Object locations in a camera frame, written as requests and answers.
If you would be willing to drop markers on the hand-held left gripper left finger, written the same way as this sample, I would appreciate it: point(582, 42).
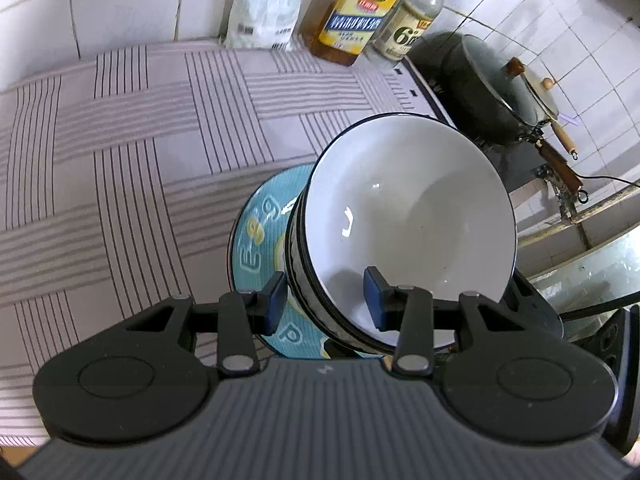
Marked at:
point(275, 305)

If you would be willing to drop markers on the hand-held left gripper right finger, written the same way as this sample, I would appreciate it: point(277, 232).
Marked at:
point(376, 300)

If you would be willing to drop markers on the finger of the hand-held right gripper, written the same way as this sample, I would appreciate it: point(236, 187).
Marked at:
point(537, 312)

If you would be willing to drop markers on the blue fried egg plate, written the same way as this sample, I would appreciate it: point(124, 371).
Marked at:
point(260, 230)

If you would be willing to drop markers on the large white ribbed bowl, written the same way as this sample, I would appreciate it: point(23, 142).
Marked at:
point(410, 195)

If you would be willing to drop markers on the stainless steel sink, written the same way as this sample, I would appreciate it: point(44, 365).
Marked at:
point(590, 270)

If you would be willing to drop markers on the striped tablecloth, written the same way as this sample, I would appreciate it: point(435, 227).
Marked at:
point(125, 160)

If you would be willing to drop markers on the pot lid with wooden knob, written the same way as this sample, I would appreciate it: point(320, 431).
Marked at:
point(530, 90)

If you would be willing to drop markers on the black wok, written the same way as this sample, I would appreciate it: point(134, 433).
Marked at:
point(465, 85)

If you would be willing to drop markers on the clear vinegar bottle yellow cap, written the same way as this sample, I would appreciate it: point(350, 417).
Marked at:
point(412, 25)

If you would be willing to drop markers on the yellow label oil bottle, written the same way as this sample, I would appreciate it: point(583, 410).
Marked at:
point(357, 15)

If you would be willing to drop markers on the white salt bag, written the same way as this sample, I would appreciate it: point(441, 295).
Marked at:
point(265, 5)

